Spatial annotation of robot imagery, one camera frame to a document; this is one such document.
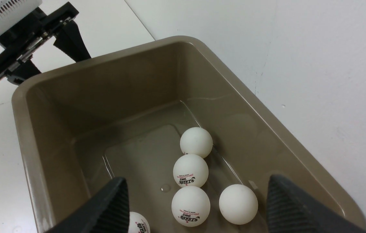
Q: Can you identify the plain white front ball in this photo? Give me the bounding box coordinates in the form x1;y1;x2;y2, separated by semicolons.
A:
219;184;258;225

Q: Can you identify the beige plastic bin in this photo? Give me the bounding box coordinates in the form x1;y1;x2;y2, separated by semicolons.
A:
12;36;366;233

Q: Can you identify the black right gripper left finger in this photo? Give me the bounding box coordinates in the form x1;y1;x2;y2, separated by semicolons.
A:
47;177;129;233

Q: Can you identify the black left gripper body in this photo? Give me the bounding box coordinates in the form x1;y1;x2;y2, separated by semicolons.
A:
0;2;79;80

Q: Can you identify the white ball with printed logo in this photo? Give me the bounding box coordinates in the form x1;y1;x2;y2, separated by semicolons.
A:
180;127;213;158

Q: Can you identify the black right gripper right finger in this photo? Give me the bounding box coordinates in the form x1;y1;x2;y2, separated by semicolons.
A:
266;174;365;233

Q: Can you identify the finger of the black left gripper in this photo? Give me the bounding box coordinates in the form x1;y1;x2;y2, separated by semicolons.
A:
7;60;42;85
53;21;91;62

